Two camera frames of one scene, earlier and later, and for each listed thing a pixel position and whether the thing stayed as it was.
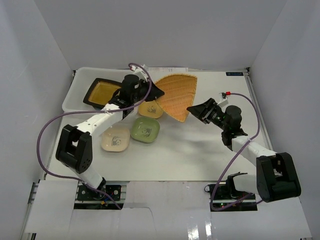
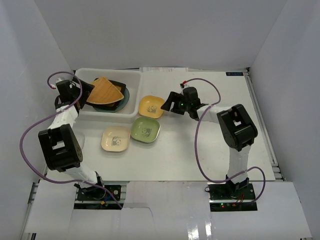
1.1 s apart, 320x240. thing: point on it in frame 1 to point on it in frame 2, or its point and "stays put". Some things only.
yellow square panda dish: x=150 y=109 stays put
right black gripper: x=203 y=111 to x=174 y=97
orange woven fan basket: x=179 y=90 to x=103 y=92
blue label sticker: x=234 y=73 stays put
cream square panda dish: x=115 y=139 stays put
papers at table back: x=168 y=69 stays put
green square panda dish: x=145 y=129 stays put
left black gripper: x=146 y=89 to x=81 y=92
